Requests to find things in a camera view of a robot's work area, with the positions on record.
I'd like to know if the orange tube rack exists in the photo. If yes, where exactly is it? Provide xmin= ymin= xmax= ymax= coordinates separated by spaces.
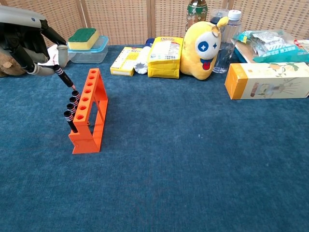
xmin=68 ymin=68 xmax=109 ymax=155

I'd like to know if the yellow green sponge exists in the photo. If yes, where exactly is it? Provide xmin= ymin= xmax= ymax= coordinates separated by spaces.
xmin=67 ymin=27 xmax=100 ymax=51

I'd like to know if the clear water bottle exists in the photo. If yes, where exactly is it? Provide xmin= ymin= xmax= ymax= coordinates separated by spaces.
xmin=212 ymin=9 xmax=242 ymax=74

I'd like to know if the teal clear snack bag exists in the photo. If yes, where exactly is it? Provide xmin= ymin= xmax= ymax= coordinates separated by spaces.
xmin=232 ymin=29 xmax=309 ymax=64

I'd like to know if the orange cream carton box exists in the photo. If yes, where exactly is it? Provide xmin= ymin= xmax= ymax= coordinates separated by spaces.
xmin=224 ymin=61 xmax=309 ymax=101

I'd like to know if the white tube with blue cap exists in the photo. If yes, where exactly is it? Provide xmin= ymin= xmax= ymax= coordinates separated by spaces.
xmin=134 ymin=38 xmax=155 ymax=75

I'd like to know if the yellow Lipo snack bag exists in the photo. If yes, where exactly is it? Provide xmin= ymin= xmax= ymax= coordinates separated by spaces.
xmin=147 ymin=36 xmax=184 ymax=79

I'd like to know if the yellow cartoon plush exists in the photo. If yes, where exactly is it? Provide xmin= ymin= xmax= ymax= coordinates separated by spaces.
xmin=180 ymin=16 xmax=229 ymax=81

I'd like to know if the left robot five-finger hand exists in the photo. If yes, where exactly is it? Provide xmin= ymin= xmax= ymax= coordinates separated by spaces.
xmin=0 ymin=5 xmax=70 ymax=77

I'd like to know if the clear blue-rimmed plastic container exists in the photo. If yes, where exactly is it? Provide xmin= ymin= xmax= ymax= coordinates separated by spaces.
xmin=63 ymin=35 xmax=109 ymax=64

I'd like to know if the clear jar with lid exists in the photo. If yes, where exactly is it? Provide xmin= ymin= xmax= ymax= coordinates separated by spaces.
xmin=209 ymin=8 xmax=230 ymax=32

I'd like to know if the flat wooden teal-edged box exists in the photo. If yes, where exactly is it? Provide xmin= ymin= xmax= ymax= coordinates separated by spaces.
xmin=234 ymin=40 xmax=259 ymax=64

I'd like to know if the blue table cloth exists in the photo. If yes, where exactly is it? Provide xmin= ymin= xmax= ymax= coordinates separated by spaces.
xmin=0 ymin=44 xmax=309 ymax=232

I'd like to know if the wicker folding screen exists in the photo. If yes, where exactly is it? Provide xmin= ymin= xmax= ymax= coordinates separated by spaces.
xmin=0 ymin=0 xmax=309 ymax=48

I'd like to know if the brown tea bottle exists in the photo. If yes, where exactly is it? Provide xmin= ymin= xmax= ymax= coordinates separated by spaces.
xmin=185 ymin=0 xmax=209 ymax=33

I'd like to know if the small yellow cardboard box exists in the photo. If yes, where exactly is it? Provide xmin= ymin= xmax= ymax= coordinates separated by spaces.
xmin=110 ymin=46 xmax=143 ymax=77

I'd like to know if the brown capybara plush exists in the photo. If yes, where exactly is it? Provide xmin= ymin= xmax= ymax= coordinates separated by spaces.
xmin=0 ymin=45 xmax=28 ymax=78

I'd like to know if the long white plastic packet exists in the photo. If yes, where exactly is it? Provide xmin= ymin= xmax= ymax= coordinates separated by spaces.
xmin=295 ymin=39 xmax=309 ymax=53

